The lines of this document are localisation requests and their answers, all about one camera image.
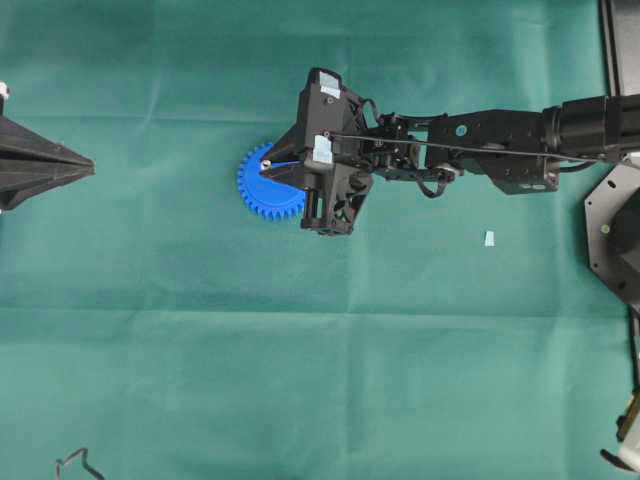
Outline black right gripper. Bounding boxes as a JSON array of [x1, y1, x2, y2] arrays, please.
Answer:
[[260, 67, 372, 235]]

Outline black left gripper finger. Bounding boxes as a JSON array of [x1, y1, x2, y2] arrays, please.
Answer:
[[1, 160, 95, 210], [1, 117, 95, 173]]

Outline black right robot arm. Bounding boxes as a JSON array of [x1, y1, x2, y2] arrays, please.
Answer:
[[260, 68, 639, 236]]

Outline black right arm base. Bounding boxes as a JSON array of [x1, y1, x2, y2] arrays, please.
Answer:
[[584, 166, 639, 310]]

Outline blue plastic gear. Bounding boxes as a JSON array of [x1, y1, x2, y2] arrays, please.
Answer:
[[236, 143, 305, 221]]

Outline green table cloth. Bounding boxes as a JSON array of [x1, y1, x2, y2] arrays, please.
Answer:
[[1, 1, 632, 479]]

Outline small pale tape piece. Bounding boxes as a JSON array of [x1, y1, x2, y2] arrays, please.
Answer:
[[484, 230, 495, 247]]

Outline white object bottom right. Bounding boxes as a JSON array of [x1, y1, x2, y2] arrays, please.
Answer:
[[600, 389, 639, 474]]

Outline bent black wire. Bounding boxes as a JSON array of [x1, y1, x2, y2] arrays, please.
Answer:
[[53, 446, 107, 480]]

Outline black frame rail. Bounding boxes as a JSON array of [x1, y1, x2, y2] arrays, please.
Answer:
[[599, 0, 640, 96]]

